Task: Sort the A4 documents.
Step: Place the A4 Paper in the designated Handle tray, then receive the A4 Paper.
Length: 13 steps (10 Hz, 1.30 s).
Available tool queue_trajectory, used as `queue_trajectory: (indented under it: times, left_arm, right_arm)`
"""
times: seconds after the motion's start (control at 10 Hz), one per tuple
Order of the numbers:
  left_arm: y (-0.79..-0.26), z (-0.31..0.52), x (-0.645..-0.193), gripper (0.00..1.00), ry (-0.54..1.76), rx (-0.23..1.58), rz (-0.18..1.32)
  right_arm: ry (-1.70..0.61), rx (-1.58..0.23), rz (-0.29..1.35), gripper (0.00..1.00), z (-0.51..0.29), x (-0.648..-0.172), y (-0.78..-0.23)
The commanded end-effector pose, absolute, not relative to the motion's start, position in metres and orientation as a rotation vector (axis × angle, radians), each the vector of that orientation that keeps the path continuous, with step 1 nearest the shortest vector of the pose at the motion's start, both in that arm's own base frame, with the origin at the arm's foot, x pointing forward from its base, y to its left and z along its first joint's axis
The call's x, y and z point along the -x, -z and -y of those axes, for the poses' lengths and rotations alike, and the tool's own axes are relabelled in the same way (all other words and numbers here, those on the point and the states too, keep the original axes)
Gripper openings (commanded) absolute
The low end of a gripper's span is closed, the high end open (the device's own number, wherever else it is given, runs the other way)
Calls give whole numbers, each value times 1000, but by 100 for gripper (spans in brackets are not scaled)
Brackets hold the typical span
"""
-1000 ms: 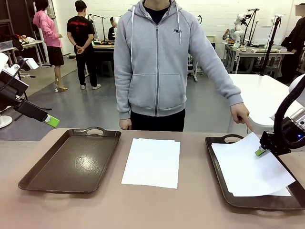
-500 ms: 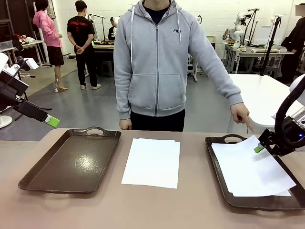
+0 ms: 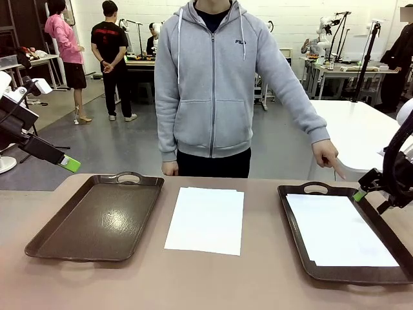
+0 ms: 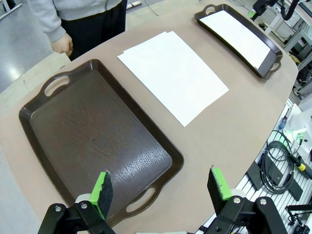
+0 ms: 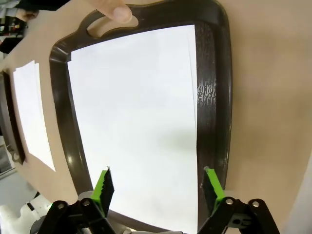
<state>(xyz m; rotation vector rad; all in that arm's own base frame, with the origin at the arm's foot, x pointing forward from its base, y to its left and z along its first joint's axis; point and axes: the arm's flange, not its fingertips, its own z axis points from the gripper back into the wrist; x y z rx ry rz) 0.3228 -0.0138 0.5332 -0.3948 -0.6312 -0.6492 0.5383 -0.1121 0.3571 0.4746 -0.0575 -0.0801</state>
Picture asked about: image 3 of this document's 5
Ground seated person at workbench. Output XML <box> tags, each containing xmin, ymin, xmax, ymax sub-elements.
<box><xmin>145</xmin><ymin>21</ymin><xmax>159</xmax><ymax>56</ymax></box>

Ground person in black red-print t-shirt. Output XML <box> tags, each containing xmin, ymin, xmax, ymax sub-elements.
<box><xmin>90</xmin><ymin>0</ymin><xmax>138</xmax><ymax>122</ymax></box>

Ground person in black clothes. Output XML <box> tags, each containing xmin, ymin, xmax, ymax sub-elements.
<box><xmin>379</xmin><ymin>6</ymin><xmax>413</xmax><ymax>113</ymax></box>

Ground brown plastic tray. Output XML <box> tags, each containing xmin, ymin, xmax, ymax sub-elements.
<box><xmin>277</xmin><ymin>181</ymin><xmax>413</xmax><ymax>289</ymax></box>
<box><xmin>25</xmin><ymin>170</ymin><xmax>165</xmax><ymax>264</ymax></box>

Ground white side table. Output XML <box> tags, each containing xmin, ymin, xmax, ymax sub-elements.
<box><xmin>0</xmin><ymin>54</ymin><xmax>62</xmax><ymax>94</ymax></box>

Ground grey plastic stool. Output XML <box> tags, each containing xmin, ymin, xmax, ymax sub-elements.
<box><xmin>137</xmin><ymin>82</ymin><xmax>156</xmax><ymax>105</ymax></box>

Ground brown-topped workbench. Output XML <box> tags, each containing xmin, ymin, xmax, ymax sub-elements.
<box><xmin>125</xmin><ymin>54</ymin><xmax>156</xmax><ymax>105</ymax></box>

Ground person's right hand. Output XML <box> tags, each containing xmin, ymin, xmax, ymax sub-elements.
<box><xmin>161</xmin><ymin>160</ymin><xmax>179</xmax><ymax>177</ymax></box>

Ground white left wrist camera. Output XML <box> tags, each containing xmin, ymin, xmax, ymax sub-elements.
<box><xmin>21</xmin><ymin>76</ymin><xmax>53</xmax><ymax>96</ymax></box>

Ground person's left forearm grey sleeve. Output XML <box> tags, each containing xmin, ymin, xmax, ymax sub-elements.
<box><xmin>279</xmin><ymin>87</ymin><xmax>331</xmax><ymax>145</ymax></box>

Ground black tripod stand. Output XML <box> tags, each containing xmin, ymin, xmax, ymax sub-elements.
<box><xmin>350</xmin><ymin>19</ymin><xmax>382</xmax><ymax>103</ymax></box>

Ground person's right forearm grey sleeve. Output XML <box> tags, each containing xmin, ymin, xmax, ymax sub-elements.
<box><xmin>155</xmin><ymin>93</ymin><xmax>179</xmax><ymax>162</ymax></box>

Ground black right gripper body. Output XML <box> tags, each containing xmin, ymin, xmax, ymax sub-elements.
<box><xmin>358</xmin><ymin>168</ymin><xmax>388</xmax><ymax>195</ymax></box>

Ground person's left hand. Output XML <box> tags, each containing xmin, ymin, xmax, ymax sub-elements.
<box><xmin>311</xmin><ymin>139</ymin><xmax>347</xmax><ymax>181</ymax></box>

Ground person in grey hoodie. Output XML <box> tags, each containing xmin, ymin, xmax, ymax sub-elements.
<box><xmin>154</xmin><ymin>0</ymin><xmax>348</xmax><ymax>181</ymax></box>

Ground white round stand base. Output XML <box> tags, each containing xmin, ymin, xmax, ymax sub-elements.
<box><xmin>0</xmin><ymin>154</ymin><xmax>18</xmax><ymax>175</ymax></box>

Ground mannequin in pink hoodie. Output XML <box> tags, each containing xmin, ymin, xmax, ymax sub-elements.
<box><xmin>44</xmin><ymin>0</ymin><xmax>93</xmax><ymax>125</ymax></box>

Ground pile of clothes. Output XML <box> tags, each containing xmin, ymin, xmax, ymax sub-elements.
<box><xmin>17</xmin><ymin>46</ymin><xmax>48</xmax><ymax>61</ymax></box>

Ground grey workbench with equipment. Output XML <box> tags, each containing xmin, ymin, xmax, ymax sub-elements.
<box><xmin>302</xmin><ymin>56</ymin><xmax>398</xmax><ymax>100</ymax></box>

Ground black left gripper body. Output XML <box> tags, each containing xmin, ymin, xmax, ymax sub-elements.
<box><xmin>0</xmin><ymin>105</ymin><xmax>39</xmax><ymax>151</ymax></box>

